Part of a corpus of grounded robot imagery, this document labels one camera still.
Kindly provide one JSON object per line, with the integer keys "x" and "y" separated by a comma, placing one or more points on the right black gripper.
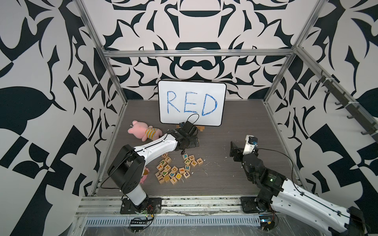
{"x": 238, "y": 151}

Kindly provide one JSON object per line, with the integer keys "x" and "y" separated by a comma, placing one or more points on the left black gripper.
{"x": 192, "y": 144}

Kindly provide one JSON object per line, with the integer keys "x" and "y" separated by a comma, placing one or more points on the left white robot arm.
{"x": 128, "y": 166}

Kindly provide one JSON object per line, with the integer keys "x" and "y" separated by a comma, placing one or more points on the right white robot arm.
{"x": 278, "y": 193}

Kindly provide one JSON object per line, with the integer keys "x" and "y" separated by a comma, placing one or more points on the wooden block letter F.
{"x": 199, "y": 161}

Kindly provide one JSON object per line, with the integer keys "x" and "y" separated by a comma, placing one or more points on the small wooden easel stand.
{"x": 201, "y": 128}

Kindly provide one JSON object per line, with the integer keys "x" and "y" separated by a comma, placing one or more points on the wooden block teal K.
{"x": 185, "y": 156}

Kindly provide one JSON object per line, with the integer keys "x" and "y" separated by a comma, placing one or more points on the whiteboard with RED writing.
{"x": 201, "y": 103}

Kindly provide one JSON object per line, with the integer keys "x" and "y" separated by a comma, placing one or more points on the wooden block purple P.
{"x": 186, "y": 175}

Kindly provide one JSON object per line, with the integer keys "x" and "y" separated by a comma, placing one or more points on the pink plush bear toy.
{"x": 144, "y": 132}

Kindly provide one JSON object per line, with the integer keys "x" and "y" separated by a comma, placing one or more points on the right electronics board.
{"x": 268, "y": 222}

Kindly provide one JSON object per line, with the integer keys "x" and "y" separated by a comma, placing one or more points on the electronics board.
{"x": 268, "y": 222}
{"x": 138, "y": 223}

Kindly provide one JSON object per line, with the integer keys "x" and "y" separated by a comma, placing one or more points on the left electronics board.
{"x": 138, "y": 223}

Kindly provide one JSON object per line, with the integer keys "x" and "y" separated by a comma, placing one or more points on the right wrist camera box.
{"x": 250, "y": 145}

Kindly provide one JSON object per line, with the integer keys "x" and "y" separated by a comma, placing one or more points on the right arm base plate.
{"x": 254, "y": 204}

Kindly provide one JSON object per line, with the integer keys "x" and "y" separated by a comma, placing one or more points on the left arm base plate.
{"x": 148, "y": 206}

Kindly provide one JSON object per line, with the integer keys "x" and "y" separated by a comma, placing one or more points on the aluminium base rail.
{"x": 170, "y": 206}

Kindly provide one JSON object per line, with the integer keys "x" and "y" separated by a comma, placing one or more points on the wall hook rack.
{"x": 345, "y": 100}

